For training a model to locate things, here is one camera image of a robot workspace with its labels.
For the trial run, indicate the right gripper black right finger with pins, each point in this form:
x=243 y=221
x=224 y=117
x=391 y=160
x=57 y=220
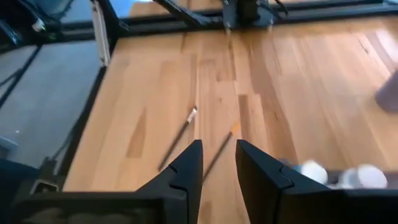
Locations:
x=295 y=205

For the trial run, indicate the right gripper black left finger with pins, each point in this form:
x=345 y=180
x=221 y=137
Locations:
x=155 y=205

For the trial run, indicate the small light blue paint bottle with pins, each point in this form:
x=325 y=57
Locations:
x=314 y=171

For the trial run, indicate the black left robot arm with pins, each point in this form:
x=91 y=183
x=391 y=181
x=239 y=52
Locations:
x=248 y=9

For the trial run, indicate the gold-ferruled black paint brush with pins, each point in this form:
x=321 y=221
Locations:
x=222 y=149

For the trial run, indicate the translucent grey plastic bin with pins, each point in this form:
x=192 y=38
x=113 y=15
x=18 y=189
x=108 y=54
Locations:
x=332 y=175

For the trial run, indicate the lilac plastic cup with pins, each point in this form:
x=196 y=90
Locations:
x=388 y=93

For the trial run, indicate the black white-rimmed small camera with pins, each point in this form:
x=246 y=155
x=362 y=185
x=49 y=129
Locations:
x=44 y=186

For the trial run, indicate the white frame bracket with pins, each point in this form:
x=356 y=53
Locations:
x=101 y=34

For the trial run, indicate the black aluminium table frame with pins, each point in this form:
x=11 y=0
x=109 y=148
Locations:
x=311 y=14

